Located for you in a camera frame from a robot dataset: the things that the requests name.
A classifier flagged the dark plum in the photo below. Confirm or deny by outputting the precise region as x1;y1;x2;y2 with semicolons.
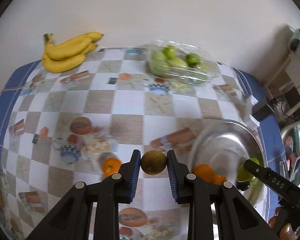
236;181;250;191

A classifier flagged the orange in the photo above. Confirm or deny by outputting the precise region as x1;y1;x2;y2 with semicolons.
192;164;215;183
210;174;227;185
102;158;122;178

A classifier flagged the small brown kiwi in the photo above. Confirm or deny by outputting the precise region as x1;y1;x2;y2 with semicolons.
140;150;167;175

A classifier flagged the large steel bowl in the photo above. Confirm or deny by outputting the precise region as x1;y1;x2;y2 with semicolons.
189;120;267;208

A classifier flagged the checkered fruit print tablecloth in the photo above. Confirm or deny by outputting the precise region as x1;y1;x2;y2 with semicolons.
0;48;264;239

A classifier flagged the black charger on white dock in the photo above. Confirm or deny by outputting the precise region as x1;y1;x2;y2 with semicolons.
243;95;274;129

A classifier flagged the white wooden chair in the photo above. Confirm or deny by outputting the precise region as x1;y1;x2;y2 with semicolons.
264;51;300;134

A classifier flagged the banana bunch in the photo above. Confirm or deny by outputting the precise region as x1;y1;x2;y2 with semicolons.
41;31;104;74

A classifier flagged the clear plastic fruit tray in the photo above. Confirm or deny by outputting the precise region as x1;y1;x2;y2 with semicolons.
147;40;220;86

